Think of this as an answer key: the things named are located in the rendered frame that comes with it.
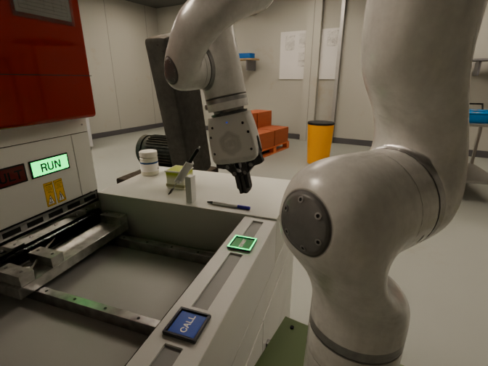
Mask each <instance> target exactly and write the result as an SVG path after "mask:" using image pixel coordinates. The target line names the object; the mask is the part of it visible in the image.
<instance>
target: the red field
mask: <svg viewBox="0 0 488 366"><path fill-rule="evenodd" d="M25 180H27V179H26V176H25V171H24V168H23V165H22V166H17V167H14V168H9V169H6V170H3V171H0V188H1V187H6V186H8V185H11V184H15V183H18V182H22V181H25Z"/></svg>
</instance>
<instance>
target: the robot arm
mask: <svg viewBox="0 0 488 366"><path fill-rule="evenodd" d="M273 1H274V0H187V1H186V2H185V3H184V5H183V6H182V8H181V9H180V10H179V13H178V15H177V16H176V19H175V21H174V24H173V27H172V29H171V33H170V36H169V40H168V45H167V48H166V55H165V60H164V73H165V77H166V80H167V82H168V84H169V85H170V86H171V87H172V88H174V89H176V90H179V91H193V90H198V89H202V90H203V92H204V95H205V99H206V104H205V106H204V107H205V109H206V110H207V111H208V113H212V112H213V114H214V115H212V116H211V118H209V119H208V135H209V142H210V147H211V154H212V158H213V161H214V163H215V164H216V167H217V168H221V169H226V170H228V171H229V172H230V173H231V174H232V175H233V176H234V177H235V181H236V185H237V188H238V189H239V191H240V194H243V193H248V192H249V191H250V190H251V188H252V182H251V175H250V171H251V169H252V168H253V167H254V166H256V165H258V164H260V163H262V162H264V157H263V155H262V154H261V153H262V148H261V140H260V137H259V133H258V129H257V127H256V123H255V121H254V118H253V115H252V113H251V110H247V108H244V105H248V98H247V94H246V90H245V83H244V78H243V72H242V68H241V63H240V56H239V52H238V47H237V41H236V37H235V29H234V26H233V24H235V23H236V22H238V21H240V20H242V19H244V18H246V17H249V16H251V15H254V14H256V13H259V12H262V11H264V10H265V9H266V8H268V7H269V6H270V4H271V3H272V2H273ZM487 3H488V0H366V5H365V13H364V20H363V26H362V43H361V67H362V77H363V81H364V84H365V88H366V90H367V94H368V97H369V99H370V103H371V105H372V109H373V118H374V137H373V143H372V146H371V148H370V150H368V151H362V152H352V153H347V154H343V155H335V156H331V157H328V158H323V159H321V160H317V161H315V162H313V163H310V164H309V165H308V166H305V167H304V168H302V169H301V170H300V171H299V172H298V173H297V174H296V175H295V176H294V177H293V178H292V179H291V181H290V183H289V184H288V186H287V188H286V190H285V193H284V195H283V198H282V202H281V206H280V215H279V223H280V231H281V234H282V238H283V240H284V241H285V244H286V245H287V246H288V248H289V249H290V251H291V252H292V254H293V255H294V256H295V257H296V258H297V259H298V261H299V262H300V263H301V265H302V266H303V267H304V269H305V270H306V272H307V274H308V276H309V278H310V280H311V283H312V301H311V307H310V313H309V325H308V331H307V337H306V349H305V355H304V366H400V362H401V359H402V354H403V351H404V345H405V341H406V338H407V333H408V329H409V325H410V306H409V303H408V300H407V297H406V295H405V294H404V292H403V290H402V289H401V288H400V287H399V285H398V284H397V283H396V282H395V281H394V280H393V279H392V278H391V277H389V276H388V273H389V270H390V267H391V265H392V263H393V261H394V259H395V258H396V257H397V255H398V254H399V253H401V252H402V251H405V250H407V249H408V248H411V247H413V246H414V245H417V244H418V243H421V242H423V241H424V240H427V239H429V238H430V237H432V236H434V235H436V234H437V233H439V232H440V231H442V230H443V229H444V228H445V227H446V226H447V225H448V224H449V223H450V222H451V221H452V219H453V218H454V216H455V214H456V213H457V211H458V209H459V207H460V204H461V202H462V199H463V195H464V192H465V184H466V179H467V172H468V151H469V99H470V83H471V68H472V62H473V55H474V52H475V48H476V42H477V38H478V35H479V31H480V27H481V23H482V20H483V17H484V13H485V10H486V7H487ZM239 163H241V165H242V170H241V168H240V165H239Z"/></svg>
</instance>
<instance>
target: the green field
mask: <svg viewBox="0 0 488 366"><path fill-rule="evenodd" d="M67 167H69V165H68V159H67V155H66V154H64V155H59V156H56V157H53V158H48V159H45V160H40V161H36V162H33V163H31V168H32V171H33V177H37V176H41V175H44V174H48V173H51V172H53V171H58V170H60V169H63V168H67Z"/></svg>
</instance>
